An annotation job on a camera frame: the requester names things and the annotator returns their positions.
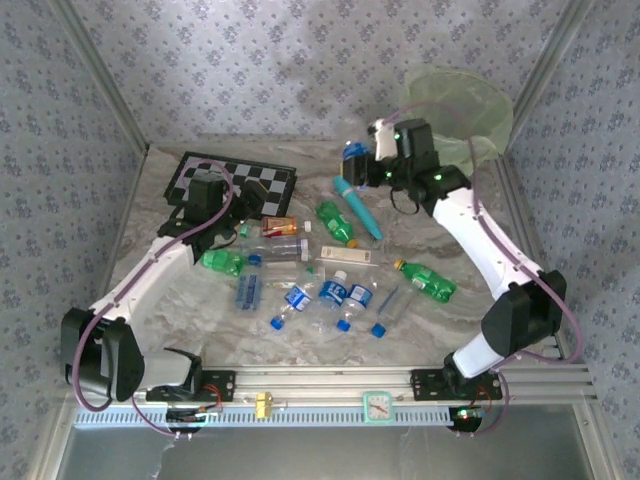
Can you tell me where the small blue plastic bottle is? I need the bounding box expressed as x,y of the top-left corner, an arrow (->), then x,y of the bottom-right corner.
342,141 -> 374,162

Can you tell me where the orange label bottle white cap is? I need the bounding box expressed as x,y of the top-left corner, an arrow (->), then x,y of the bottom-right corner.
260,215 -> 314,239

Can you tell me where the clear plastic bottle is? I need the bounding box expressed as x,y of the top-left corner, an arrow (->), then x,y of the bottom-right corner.
259,249 -> 313,266

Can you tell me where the blue label bottle white cap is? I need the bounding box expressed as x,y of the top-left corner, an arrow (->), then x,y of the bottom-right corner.
317,269 -> 350,310

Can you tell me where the bin with green liner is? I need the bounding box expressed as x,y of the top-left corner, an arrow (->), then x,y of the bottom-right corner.
402,63 -> 515,176

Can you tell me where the black grey chessboard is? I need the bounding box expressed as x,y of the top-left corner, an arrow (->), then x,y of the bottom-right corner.
163,151 -> 297,217

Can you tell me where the teal plastic tube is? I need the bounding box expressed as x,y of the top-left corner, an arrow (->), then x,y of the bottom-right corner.
333,174 -> 384,241

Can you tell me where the green bottle yellow cap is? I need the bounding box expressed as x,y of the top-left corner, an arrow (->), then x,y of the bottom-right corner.
315,199 -> 360,250
393,258 -> 458,304

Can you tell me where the green bottle blue cap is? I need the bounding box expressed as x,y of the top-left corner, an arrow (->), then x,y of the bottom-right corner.
200,248 -> 264,278

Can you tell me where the cream cardboard box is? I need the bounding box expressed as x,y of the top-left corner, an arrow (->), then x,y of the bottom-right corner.
314,244 -> 382,268

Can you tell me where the crushed bottle blue label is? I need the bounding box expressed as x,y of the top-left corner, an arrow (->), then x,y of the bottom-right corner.
234,272 -> 265,314

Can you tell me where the clear bottle blue cap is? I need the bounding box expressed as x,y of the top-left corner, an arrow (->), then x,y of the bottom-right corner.
370,283 -> 420,340

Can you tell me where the teal square clock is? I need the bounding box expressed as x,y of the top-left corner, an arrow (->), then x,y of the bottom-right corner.
362,389 -> 396,425

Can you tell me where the grey metal panel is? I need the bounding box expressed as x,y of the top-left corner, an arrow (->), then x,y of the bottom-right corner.
54,428 -> 599,480

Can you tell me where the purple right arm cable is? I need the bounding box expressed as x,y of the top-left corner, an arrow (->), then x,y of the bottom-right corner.
382,99 -> 585,440

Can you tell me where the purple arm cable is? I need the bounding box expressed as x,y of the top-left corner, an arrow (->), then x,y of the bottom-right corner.
73,158 -> 237,441
382,99 -> 585,440

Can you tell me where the aluminium side rail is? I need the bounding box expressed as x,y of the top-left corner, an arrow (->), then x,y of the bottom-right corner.
494,152 -> 569,361

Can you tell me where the aluminium frame post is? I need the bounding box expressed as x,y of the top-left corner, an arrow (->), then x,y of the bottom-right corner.
49,0 -> 151,156
509,0 -> 597,131

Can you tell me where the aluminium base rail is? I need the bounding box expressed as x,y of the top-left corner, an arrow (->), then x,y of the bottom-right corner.
57,363 -> 599,407

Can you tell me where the grey slotted cable duct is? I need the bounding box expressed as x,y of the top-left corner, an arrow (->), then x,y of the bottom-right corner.
73,403 -> 451,429

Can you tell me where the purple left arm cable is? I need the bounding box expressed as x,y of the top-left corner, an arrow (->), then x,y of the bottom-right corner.
73,158 -> 237,441

